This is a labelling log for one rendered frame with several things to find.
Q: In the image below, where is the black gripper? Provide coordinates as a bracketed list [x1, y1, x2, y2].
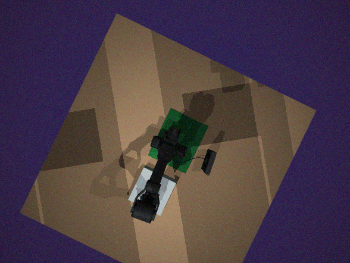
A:
[151, 136, 187, 158]

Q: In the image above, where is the green circuit board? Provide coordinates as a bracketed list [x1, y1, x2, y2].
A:
[148, 109, 208, 173]

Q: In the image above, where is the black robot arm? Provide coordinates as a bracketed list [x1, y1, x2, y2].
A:
[130, 127, 181, 223]

